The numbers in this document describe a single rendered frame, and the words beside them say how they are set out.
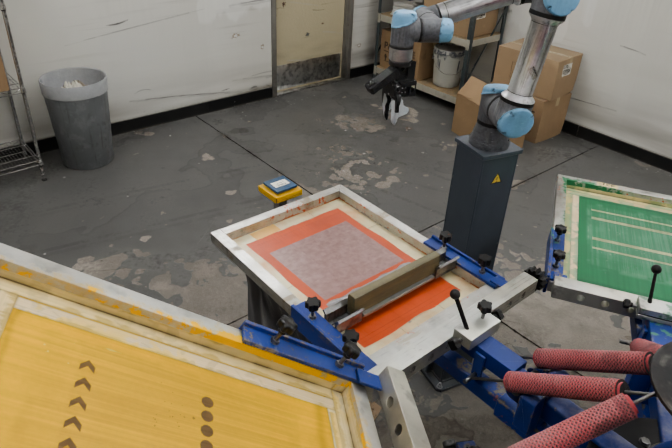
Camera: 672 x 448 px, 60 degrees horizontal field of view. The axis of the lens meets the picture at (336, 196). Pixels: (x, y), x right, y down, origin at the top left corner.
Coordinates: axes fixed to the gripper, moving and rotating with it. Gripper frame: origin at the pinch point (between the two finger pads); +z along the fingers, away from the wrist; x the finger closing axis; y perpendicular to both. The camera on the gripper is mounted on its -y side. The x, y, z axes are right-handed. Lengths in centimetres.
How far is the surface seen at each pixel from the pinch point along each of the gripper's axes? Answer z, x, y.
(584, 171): 136, 131, 270
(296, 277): 41, -20, -41
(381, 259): 40.8, -21.5, -10.6
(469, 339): 29, -74, -15
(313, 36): 85, 387, 139
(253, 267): 37, -14, -53
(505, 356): 32, -79, -7
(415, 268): 31, -41, -10
